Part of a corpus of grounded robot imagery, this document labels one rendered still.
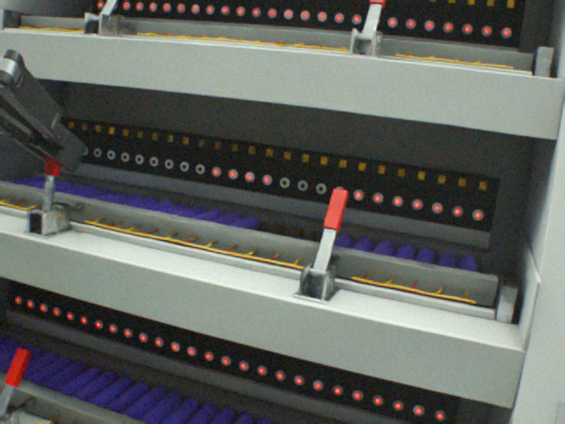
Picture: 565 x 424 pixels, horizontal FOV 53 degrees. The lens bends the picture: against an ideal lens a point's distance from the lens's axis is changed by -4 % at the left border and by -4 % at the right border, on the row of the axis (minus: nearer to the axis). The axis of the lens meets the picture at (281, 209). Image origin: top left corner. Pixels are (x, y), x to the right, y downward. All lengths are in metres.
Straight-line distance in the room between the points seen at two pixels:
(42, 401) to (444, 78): 0.48
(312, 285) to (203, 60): 0.22
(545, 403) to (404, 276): 0.15
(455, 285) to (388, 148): 0.22
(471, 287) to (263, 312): 0.17
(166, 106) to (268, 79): 0.28
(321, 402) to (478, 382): 0.22
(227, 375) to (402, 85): 0.35
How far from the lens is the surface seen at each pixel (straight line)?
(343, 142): 0.67
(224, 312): 0.47
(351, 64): 0.48
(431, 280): 0.50
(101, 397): 0.64
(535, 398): 0.44
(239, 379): 0.64
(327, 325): 0.44
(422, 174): 0.60
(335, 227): 0.47
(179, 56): 0.54
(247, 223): 0.60
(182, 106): 0.75
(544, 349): 0.44
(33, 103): 0.48
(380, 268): 0.50
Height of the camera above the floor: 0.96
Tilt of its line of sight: 8 degrees up
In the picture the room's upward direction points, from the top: 13 degrees clockwise
